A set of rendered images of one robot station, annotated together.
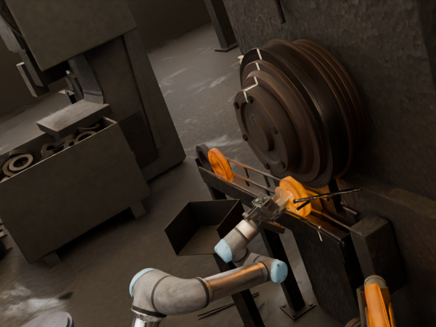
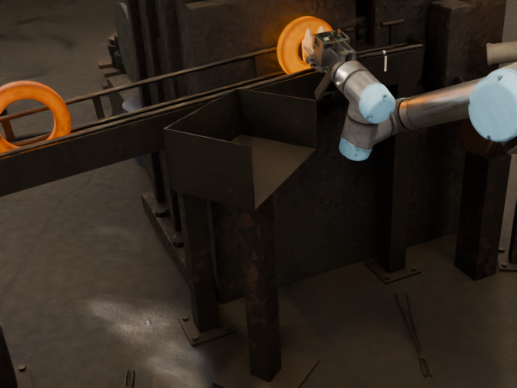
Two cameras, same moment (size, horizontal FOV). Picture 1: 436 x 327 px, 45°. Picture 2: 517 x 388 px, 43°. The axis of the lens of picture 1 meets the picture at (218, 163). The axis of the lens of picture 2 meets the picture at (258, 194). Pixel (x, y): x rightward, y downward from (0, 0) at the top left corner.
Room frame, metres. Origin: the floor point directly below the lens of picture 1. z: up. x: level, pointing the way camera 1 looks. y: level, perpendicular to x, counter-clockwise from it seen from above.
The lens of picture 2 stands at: (1.98, 1.39, 1.20)
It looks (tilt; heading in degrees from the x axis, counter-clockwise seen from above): 28 degrees down; 265
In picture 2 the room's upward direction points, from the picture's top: 4 degrees counter-clockwise
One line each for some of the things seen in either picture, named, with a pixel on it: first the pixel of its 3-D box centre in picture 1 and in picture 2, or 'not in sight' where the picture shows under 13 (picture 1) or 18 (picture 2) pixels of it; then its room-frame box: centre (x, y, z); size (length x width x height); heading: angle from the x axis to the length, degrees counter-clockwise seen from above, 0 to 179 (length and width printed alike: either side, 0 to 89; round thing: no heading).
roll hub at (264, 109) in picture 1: (264, 130); not in sight; (1.47, -0.17, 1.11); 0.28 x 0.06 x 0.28; 17
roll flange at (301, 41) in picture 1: (312, 104); not in sight; (1.52, -0.34, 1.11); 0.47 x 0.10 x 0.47; 17
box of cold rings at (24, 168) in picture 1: (64, 183); not in sight; (3.94, 1.18, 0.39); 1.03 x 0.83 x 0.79; 111
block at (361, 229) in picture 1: (379, 255); (447, 46); (1.28, -0.34, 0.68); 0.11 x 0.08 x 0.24; 107
